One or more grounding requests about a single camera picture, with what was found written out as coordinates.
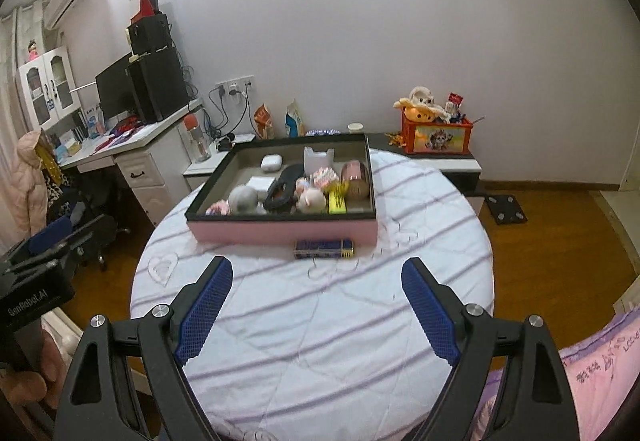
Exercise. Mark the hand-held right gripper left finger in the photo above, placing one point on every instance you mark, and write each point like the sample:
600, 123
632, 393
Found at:
205, 306

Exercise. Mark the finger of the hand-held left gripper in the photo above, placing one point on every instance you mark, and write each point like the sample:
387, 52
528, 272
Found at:
50, 233
90, 236

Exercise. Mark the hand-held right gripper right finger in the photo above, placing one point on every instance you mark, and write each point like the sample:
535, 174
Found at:
430, 311

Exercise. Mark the pink hair scrunchie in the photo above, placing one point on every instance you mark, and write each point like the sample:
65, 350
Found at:
217, 208

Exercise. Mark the pink box with dark rim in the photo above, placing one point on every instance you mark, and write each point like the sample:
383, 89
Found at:
280, 231

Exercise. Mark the white astronaut figurine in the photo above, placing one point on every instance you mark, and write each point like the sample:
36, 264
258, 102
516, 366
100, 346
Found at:
242, 198

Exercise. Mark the black case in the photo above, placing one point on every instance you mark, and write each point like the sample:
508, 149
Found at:
282, 188

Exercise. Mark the yellow packet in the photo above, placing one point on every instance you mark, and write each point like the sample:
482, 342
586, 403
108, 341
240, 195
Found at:
336, 198

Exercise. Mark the pink jar with brown lid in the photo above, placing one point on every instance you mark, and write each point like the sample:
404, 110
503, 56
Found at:
356, 181

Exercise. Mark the pink pig figurine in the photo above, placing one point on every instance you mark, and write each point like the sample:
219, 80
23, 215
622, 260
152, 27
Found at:
310, 198

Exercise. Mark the white earbud case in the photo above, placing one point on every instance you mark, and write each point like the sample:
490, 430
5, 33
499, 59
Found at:
270, 163

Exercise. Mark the pink and white striped item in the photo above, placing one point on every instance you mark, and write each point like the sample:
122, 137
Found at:
323, 177

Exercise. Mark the white plastic holder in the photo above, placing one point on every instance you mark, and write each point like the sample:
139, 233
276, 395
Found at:
318, 163

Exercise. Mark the person's left hand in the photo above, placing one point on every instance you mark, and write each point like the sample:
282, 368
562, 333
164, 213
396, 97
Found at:
52, 371

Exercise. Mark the black office chair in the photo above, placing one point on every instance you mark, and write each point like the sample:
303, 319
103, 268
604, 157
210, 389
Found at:
90, 221

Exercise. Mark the pink jacket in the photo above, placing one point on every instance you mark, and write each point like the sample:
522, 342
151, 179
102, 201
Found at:
30, 181

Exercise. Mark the yellow patterned cloth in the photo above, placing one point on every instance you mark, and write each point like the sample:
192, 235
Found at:
50, 171

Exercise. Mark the white desk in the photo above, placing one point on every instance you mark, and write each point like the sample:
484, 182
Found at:
140, 171

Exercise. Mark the red papers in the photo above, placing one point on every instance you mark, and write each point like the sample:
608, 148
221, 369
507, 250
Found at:
125, 126

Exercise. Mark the blue and yellow box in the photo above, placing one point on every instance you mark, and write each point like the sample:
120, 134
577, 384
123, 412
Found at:
322, 249

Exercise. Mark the white nightstand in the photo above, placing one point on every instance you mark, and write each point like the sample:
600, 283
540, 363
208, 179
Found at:
200, 176

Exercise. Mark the black bathroom scale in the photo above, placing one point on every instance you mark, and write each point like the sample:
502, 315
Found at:
506, 208

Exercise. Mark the water bottle with orange cap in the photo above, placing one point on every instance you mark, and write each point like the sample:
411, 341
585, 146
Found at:
197, 141

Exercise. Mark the white glass-door cabinet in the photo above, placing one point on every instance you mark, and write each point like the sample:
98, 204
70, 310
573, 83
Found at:
47, 88

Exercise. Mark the black computer monitor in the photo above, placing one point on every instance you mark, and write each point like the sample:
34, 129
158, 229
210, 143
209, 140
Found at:
115, 91

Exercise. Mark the white curtain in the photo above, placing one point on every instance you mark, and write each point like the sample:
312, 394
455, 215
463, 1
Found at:
10, 81

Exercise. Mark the black computer tower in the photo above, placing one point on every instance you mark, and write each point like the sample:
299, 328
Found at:
157, 86

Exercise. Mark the small black device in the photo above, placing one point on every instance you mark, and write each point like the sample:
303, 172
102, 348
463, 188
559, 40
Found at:
226, 141

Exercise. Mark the red toy box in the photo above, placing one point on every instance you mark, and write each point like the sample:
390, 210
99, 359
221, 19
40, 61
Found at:
437, 138

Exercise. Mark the small orange toy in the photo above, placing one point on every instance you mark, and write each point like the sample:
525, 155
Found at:
395, 138

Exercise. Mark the purple printed blanket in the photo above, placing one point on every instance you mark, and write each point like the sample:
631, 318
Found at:
600, 371

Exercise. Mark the small doll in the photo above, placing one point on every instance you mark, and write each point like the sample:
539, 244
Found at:
34, 50

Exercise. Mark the orange snack bag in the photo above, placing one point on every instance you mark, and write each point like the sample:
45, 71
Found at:
263, 121

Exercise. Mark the white paper cup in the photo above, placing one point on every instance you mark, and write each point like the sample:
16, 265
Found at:
355, 127

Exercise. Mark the yellow plush toy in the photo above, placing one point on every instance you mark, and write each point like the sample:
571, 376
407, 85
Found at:
415, 112

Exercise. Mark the blue and white snack bag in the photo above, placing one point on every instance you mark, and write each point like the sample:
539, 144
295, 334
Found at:
295, 118

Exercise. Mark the black box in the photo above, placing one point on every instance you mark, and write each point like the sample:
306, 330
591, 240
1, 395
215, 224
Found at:
147, 36

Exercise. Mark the wet wipes pack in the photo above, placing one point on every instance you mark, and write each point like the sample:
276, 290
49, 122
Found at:
322, 132

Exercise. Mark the red and white packet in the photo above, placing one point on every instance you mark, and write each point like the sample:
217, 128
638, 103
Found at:
455, 102

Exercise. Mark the white plush toy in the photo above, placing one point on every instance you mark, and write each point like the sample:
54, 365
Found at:
421, 97

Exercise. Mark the red paper item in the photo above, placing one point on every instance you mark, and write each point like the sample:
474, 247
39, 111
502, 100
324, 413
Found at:
145, 6

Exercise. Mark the white wall socket strip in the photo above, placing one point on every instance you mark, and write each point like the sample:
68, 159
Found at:
235, 86

